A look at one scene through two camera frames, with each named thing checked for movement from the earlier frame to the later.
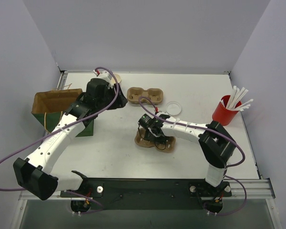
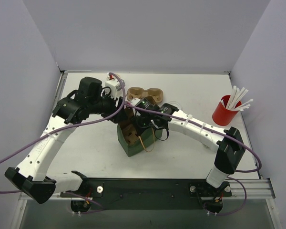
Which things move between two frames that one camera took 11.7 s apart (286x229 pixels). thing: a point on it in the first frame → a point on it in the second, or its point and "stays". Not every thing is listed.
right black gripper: (151, 136) → (138, 114)
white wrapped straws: (236, 96) stays
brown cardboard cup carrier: (155, 95) stays
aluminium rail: (242, 190) stays
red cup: (221, 116) stays
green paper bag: (49, 107) → (145, 140)
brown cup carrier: (168, 146) → (130, 134)
